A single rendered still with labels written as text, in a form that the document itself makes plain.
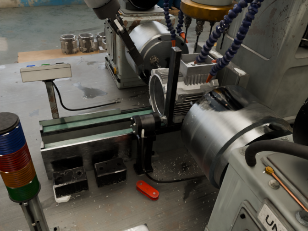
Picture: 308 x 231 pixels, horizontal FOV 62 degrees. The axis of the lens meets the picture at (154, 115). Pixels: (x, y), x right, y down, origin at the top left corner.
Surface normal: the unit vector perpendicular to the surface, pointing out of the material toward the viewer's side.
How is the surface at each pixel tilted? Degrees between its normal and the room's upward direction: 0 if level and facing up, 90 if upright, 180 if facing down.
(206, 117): 51
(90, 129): 90
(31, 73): 65
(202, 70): 90
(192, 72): 90
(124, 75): 90
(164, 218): 0
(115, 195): 0
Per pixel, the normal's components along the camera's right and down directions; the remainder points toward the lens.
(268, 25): -0.93, 0.16
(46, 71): 0.36, 0.18
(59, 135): 0.36, 0.57
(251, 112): -0.09, -0.76
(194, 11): -0.60, 0.44
